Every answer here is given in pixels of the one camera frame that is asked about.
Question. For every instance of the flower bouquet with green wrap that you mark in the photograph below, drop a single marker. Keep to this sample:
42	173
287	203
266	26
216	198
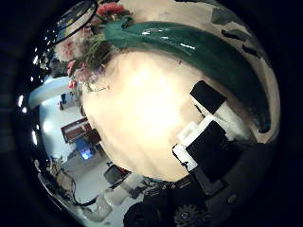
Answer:
195	50

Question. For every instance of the blue lit monitor screen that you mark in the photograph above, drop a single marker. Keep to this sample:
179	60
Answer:
86	154

